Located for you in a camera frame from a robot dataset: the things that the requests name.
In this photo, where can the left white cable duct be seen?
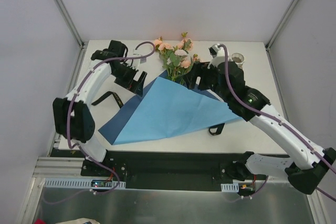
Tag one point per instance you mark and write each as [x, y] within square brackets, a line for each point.
[75, 183]

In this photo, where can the black ribbon gold lettering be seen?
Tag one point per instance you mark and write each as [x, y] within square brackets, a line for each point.
[105, 96]

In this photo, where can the white ribbed ceramic vase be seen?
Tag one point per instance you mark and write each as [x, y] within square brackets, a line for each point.
[238, 59]

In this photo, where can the beige cloth bag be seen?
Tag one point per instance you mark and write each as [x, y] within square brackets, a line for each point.
[80, 221]

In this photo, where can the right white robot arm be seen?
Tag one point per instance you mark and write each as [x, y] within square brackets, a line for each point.
[307, 163]

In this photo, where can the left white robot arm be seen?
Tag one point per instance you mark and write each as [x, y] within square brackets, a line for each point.
[72, 116]

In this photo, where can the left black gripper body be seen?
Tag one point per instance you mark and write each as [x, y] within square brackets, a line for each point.
[128, 76]

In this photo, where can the left aluminium frame post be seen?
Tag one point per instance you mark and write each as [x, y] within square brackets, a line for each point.
[69, 22]

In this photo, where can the white cable duct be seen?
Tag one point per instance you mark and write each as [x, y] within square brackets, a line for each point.
[230, 188]
[75, 183]

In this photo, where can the aluminium frame post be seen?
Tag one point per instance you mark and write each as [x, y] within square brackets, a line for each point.
[280, 26]
[69, 22]

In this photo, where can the blue wrapping paper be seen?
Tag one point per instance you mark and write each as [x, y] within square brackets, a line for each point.
[165, 110]

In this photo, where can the front aluminium frame rail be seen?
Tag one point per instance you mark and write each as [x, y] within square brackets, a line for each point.
[57, 166]

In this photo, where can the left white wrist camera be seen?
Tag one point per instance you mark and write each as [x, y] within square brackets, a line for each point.
[137, 58]

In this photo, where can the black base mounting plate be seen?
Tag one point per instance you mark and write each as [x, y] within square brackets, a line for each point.
[172, 181]

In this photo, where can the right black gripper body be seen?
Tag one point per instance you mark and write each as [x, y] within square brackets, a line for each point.
[200, 77]

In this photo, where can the red cloth item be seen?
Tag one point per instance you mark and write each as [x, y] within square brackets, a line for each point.
[39, 221]

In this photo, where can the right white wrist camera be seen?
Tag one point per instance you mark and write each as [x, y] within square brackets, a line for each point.
[219, 55]

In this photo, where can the pink artificial flower bouquet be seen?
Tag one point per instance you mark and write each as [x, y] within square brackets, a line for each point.
[176, 60]

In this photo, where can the right aluminium frame post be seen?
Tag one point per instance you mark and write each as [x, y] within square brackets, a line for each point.
[280, 26]

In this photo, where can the right white cable duct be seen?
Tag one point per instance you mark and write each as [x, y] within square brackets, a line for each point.
[230, 188]

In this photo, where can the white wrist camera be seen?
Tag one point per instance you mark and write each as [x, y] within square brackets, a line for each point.
[137, 58]
[219, 55]

